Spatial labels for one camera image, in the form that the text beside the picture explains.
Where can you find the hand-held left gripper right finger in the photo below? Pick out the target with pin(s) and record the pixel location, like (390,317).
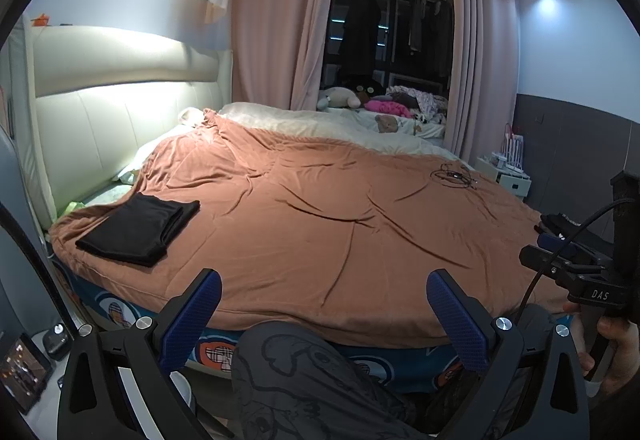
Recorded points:
(457,320)

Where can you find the black shorts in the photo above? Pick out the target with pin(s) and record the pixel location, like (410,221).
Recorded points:
(135,230)

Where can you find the brown blanket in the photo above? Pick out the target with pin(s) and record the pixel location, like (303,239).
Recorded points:
(325,230)

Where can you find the dark hanging clothes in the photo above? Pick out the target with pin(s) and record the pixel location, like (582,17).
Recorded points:
(430,30)

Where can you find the person's grey printed pants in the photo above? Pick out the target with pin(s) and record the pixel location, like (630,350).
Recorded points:
(310,390)

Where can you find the white nightstand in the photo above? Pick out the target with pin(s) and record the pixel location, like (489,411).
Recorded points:
(505,177)

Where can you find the black tablet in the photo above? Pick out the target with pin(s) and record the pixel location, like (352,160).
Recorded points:
(22,372)

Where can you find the black round device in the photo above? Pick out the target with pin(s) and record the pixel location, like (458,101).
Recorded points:
(57,340)

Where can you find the person's right hand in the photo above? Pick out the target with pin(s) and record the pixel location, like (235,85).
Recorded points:
(622,345)

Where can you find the brown teddy bear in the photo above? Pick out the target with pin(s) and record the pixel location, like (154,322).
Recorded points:
(386,124)

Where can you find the black and white patterned cloth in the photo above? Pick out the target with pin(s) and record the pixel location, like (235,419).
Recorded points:
(422,103)

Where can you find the cream padded headboard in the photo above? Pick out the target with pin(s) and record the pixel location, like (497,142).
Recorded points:
(100,120)

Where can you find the cream pillow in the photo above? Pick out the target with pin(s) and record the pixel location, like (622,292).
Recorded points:
(192,116)

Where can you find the cream duvet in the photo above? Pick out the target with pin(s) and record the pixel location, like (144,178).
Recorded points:
(300,123)

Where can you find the blue printed bed sheet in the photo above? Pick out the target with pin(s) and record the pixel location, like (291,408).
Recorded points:
(220,350)

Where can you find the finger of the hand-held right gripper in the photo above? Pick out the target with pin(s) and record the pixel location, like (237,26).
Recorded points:
(557,222)
(552,242)

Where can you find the beige plush toy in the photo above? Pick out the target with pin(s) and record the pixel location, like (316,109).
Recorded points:
(337,98)

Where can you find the small orange item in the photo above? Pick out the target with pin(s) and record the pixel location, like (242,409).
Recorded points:
(40,20)

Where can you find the pink curtain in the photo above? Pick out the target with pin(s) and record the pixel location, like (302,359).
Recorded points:
(270,30)
(480,70)

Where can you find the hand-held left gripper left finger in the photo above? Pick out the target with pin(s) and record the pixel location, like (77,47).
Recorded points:
(192,315)

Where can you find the pink plush toy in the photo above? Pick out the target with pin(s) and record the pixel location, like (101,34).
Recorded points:
(387,108)

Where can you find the striped bag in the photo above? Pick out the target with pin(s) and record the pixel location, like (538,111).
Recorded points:
(515,150)

